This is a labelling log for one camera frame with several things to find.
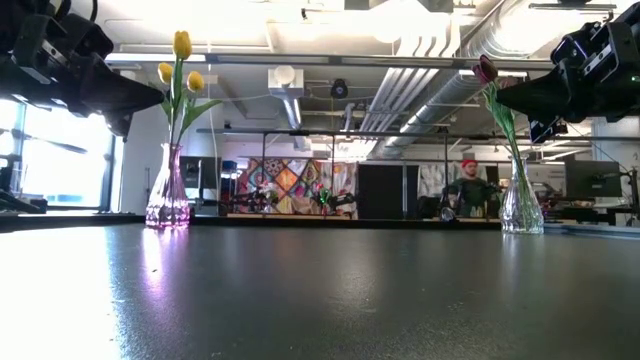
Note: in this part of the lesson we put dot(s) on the black cabinet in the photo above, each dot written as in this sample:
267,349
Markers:
385,192

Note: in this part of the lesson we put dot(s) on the black round overhead camera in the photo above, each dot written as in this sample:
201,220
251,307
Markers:
339,89

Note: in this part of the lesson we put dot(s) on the black computer monitor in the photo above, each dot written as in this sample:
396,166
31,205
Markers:
200,172
592,177

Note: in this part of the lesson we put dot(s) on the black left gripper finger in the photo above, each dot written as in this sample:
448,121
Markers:
120,95
121,126

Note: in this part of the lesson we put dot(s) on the pink glass vase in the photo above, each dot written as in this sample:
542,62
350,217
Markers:
167,200

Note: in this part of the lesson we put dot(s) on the person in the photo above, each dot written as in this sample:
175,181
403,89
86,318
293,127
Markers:
472,192

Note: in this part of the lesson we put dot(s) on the colourful patchwork quilt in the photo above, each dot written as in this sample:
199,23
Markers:
290,177

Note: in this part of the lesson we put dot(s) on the silver ceiling ducts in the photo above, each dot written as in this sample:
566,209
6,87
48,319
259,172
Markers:
400,95

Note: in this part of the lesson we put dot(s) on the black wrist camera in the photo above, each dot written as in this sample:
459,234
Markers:
575,45
65,35

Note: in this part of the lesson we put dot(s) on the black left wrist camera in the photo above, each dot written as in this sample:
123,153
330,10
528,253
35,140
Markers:
65,35

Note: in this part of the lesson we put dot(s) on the long ceiling light strip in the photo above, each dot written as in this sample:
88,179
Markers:
150,57

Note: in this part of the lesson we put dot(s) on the clear glass vase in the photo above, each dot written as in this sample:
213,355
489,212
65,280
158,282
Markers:
507,220

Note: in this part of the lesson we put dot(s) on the yellow artificial tulip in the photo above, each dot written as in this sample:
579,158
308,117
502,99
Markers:
163,72
195,81
182,45

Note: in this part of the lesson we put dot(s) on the black overhead frame rail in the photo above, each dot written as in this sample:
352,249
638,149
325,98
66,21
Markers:
350,133

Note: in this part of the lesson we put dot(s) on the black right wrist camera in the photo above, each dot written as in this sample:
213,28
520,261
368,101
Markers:
575,45

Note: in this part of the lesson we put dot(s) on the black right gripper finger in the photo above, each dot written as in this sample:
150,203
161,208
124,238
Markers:
544,131
545,95

